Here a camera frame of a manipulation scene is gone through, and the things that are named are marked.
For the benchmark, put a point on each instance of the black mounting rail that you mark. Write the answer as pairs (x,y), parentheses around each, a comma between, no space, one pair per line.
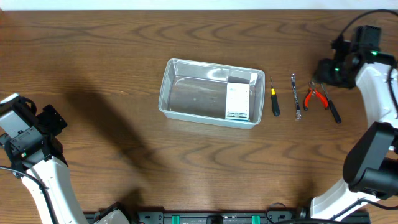
(208,218)

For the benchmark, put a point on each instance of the white blue cardboard box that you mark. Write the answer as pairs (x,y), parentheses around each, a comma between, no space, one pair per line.
(237,101)

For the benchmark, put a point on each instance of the silver wrench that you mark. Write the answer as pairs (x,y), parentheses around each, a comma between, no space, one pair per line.
(298,113)

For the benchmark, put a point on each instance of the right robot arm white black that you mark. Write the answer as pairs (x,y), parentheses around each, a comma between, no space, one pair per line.
(369,176)

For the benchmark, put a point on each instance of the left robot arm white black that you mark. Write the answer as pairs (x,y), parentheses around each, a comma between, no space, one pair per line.
(36,157)

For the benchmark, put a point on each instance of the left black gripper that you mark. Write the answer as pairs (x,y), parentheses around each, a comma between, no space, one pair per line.
(50,121)

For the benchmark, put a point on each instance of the clear plastic container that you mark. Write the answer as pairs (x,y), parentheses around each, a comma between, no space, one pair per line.
(196,92)

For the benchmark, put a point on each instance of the black yellow screwdriver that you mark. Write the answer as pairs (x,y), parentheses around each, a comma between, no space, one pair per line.
(275,104)

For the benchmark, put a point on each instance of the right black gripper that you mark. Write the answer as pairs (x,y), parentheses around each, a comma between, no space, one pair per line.
(327,63)

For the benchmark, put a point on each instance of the small hammer black handle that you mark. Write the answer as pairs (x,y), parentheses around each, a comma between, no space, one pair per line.
(331,105)

